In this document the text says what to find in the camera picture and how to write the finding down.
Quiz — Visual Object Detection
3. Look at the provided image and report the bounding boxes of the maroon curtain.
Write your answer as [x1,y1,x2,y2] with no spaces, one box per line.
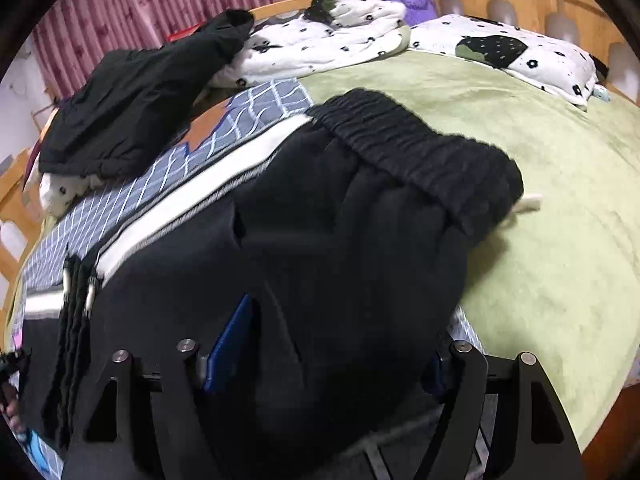
[32,0,271,98]

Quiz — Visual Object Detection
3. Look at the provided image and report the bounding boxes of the wooden bed frame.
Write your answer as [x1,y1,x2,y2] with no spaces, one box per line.
[1,0,639,479]

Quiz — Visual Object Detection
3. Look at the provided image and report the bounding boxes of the black garment pile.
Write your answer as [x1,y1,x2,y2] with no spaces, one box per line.
[39,9,254,180]

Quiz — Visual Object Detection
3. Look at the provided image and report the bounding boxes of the white floral pillow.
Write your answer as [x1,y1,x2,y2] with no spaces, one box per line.
[410,14,598,110]

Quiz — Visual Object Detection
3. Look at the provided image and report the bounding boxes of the black pants with white stripe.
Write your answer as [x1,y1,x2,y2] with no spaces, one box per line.
[19,86,544,480]

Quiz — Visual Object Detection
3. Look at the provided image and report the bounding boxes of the blue plaid star blanket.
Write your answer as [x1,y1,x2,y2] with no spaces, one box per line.
[8,77,484,480]

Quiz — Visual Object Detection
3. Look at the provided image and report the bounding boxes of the green bed sheet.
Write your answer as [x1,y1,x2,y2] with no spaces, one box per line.
[4,49,640,453]

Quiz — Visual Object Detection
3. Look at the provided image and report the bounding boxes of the white floral duvet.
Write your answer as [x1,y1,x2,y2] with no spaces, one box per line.
[29,0,408,218]

